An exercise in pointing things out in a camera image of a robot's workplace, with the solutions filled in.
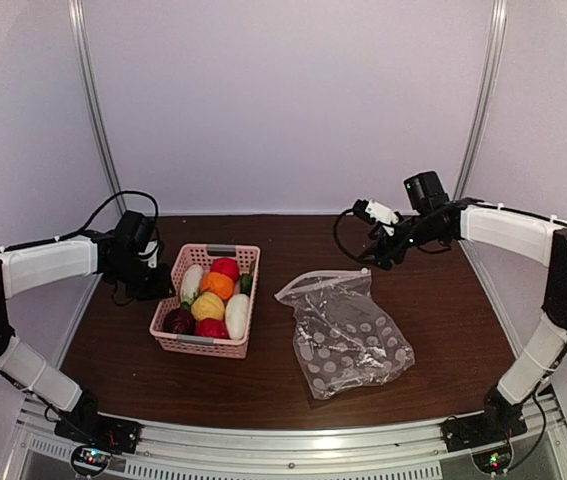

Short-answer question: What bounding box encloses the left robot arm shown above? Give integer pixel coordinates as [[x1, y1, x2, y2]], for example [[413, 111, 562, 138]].
[[0, 211, 174, 444]]

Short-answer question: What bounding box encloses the left circuit board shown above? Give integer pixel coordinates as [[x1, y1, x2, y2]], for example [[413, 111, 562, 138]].
[[70, 445, 113, 476]]

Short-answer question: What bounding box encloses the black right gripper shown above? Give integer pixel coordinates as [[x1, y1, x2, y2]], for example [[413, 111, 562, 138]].
[[359, 212, 444, 270]]

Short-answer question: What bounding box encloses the right rear aluminium post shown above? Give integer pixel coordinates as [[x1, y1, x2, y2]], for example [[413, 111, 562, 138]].
[[453, 0, 508, 199]]

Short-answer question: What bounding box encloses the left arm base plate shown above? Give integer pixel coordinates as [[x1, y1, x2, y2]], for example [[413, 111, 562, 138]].
[[54, 415, 142, 454]]

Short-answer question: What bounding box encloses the red apple rear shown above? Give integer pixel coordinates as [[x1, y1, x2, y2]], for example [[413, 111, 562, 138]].
[[210, 257, 240, 283]]

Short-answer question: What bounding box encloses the pink plastic basket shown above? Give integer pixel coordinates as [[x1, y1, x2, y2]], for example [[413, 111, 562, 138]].
[[149, 243, 261, 359]]

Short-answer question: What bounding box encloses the yellow peach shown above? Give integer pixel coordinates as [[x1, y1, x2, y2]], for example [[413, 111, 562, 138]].
[[191, 293, 225, 322]]

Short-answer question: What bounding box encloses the white radish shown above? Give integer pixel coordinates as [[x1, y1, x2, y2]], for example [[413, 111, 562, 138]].
[[225, 293, 250, 340], [179, 264, 205, 304]]

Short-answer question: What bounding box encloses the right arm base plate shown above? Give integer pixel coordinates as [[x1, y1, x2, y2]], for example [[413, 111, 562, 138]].
[[440, 413, 528, 452]]

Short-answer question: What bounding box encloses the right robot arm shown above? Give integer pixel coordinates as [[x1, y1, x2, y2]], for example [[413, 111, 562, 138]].
[[353, 171, 567, 442]]

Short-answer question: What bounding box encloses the red apple front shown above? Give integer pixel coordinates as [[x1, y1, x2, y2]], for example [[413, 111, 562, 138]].
[[194, 318, 230, 340]]

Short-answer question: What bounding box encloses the black cable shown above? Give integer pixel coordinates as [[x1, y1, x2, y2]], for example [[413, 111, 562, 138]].
[[80, 190, 160, 236], [333, 207, 379, 262]]

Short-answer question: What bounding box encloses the right circuit board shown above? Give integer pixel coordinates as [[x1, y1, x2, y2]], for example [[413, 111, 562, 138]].
[[471, 446, 513, 477]]

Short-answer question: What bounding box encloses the left black cable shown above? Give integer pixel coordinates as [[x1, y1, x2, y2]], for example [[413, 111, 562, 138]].
[[80, 190, 160, 236]]

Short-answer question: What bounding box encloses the white radish right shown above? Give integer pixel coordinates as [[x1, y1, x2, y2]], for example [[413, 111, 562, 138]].
[[225, 293, 250, 340]]

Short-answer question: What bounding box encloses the white radish left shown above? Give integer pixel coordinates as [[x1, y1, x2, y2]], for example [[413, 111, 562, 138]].
[[179, 264, 205, 304]]

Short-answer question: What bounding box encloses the right side aluminium rail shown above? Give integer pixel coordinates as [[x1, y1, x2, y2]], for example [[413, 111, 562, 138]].
[[461, 242, 545, 359]]

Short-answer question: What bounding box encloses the orange tangerine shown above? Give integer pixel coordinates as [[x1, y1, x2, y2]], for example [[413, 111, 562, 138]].
[[199, 272, 235, 301]]

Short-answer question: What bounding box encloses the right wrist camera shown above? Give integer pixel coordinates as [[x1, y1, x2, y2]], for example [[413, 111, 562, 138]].
[[352, 199, 401, 237]]

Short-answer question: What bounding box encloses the red apple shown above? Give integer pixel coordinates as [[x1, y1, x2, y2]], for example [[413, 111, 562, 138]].
[[194, 318, 230, 340], [210, 257, 240, 283]]

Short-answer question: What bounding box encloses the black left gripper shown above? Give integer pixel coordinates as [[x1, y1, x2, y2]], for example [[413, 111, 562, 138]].
[[108, 254, 176, 301]]

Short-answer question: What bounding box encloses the right black cable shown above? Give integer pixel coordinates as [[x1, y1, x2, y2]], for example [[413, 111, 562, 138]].
[[333, 207, 379, 262]]

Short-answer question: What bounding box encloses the aluminium post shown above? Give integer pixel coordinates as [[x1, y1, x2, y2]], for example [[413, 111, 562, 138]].
[[67, 0, 122, 194], [453, 0, 508, 199]]

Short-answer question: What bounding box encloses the circuit board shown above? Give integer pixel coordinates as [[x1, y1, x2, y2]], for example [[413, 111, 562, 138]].
[[471, 446, 513, 477], [70, 445, 113, 476]]

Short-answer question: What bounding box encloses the front aluminium frame rail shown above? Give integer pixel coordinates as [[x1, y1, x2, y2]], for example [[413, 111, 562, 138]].
[[0, 393, 567, 479]]

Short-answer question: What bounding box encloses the green vegetable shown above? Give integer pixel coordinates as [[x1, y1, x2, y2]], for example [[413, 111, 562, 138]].
[[239, 261, 256, 297]]

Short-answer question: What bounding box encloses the left rear aluminium post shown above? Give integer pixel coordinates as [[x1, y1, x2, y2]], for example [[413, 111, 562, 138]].
[[67, 0, 122, 194]]

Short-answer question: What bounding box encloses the clear zip top bag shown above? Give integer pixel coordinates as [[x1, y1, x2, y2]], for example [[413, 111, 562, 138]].
[[275, 268, 415, 400]]

